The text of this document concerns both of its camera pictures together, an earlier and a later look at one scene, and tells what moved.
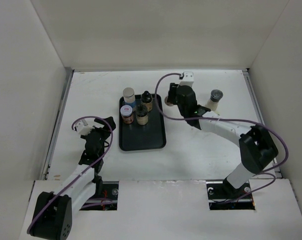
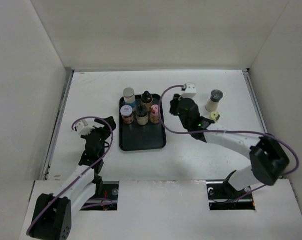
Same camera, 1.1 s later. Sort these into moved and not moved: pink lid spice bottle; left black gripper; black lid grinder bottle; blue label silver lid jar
Moved: pink lid spice bottle
Not moved: black lid grinder bottle; left black gripper; blue label silver lid jar
